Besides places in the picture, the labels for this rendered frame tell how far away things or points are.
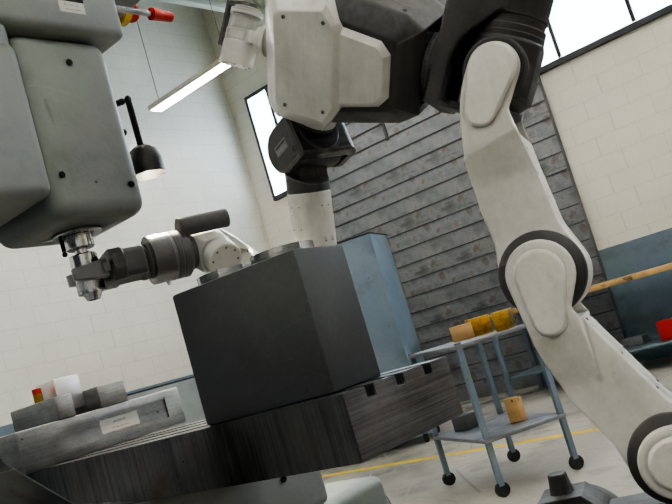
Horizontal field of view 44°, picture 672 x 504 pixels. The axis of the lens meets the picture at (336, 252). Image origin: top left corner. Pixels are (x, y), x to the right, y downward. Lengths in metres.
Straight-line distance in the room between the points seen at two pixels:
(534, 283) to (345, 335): 0.39
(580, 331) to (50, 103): 0.93
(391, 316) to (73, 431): 5.94
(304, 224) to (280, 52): 0.36
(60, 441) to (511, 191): 0.87
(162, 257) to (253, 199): 10.08
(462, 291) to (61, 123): 8.40
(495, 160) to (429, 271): 8.43
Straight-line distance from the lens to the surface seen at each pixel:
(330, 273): 1.09
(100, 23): 1.56
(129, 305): 9.72
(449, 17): 1.48
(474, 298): 9.56
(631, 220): 8.83
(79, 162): 1.43
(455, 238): 9.60
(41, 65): 1.47
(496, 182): 1.42
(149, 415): 1.63
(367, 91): 1.48
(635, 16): 8.85
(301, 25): 1.49
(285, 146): 1.66
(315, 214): 1.67
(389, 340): 7.35
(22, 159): 1.35
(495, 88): 1.41
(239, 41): 1.63
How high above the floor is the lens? 0.99
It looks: 6 degrees up
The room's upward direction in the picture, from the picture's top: 17 degrees counter-clockwise
